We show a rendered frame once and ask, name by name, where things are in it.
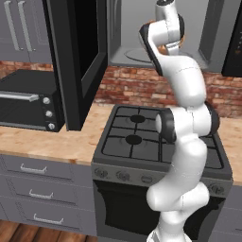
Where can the black oven door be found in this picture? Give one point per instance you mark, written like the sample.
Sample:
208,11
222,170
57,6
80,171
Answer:
123,208

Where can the grey stove knob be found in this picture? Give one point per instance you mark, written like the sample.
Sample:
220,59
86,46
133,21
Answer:
100,173
123,175
217,188
146,179

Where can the silver toaster oven knob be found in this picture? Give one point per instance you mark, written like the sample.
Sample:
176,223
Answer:
51,126
48,113
46,100

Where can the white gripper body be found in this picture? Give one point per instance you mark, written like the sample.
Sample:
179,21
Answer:
173,49

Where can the grey microwave turntable plate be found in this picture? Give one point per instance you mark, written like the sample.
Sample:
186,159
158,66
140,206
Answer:
137,55

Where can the black toaster oven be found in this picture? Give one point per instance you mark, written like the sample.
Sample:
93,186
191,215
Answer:
22,94

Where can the grey drawer front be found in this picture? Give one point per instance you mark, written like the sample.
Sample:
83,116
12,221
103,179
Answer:
69,216
63,190
56,167

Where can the grey cupboard door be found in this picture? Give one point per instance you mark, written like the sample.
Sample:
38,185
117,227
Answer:
6,53
39,31

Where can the grey microwave oven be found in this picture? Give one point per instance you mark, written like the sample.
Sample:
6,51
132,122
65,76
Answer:
208,28

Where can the dark grey gas hob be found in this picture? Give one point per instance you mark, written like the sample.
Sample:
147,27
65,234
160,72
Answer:
132,138

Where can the grey base cupboard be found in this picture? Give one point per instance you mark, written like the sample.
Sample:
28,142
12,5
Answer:
231,214

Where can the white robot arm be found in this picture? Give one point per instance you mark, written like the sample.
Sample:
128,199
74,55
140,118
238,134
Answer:
189,157

